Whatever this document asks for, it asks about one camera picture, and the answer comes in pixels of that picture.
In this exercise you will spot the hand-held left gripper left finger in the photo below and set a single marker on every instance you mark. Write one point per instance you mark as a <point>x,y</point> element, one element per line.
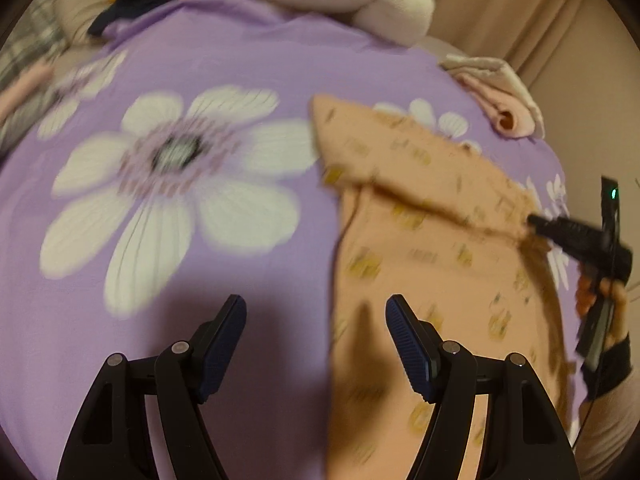
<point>225,345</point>

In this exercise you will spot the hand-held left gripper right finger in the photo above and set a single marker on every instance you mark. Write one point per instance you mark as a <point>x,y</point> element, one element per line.
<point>407,345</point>

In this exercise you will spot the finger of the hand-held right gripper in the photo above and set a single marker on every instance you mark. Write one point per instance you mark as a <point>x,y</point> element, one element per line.
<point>565,235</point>

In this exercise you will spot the peach printed baby garment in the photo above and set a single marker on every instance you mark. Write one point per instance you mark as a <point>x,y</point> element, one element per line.
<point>440,270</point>

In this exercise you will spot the person's right forearm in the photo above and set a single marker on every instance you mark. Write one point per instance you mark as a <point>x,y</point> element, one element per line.
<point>615,400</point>

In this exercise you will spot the person's right hand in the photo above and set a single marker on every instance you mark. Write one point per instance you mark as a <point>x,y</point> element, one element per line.
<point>617,310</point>

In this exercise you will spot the purple floral bedsheet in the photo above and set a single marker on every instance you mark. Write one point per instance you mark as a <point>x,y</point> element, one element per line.
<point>280,340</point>

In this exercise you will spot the folded pink and cream clothing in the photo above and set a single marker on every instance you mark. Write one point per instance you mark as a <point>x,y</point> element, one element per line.
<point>500,95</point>

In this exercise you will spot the beige curtain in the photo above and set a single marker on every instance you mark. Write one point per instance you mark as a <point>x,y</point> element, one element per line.
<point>550,20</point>

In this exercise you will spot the pale pink cloth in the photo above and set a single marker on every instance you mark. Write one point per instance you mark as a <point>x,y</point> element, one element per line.
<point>20,92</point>

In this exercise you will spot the grey plaid pillow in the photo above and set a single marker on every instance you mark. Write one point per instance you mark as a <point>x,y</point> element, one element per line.
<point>30,45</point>

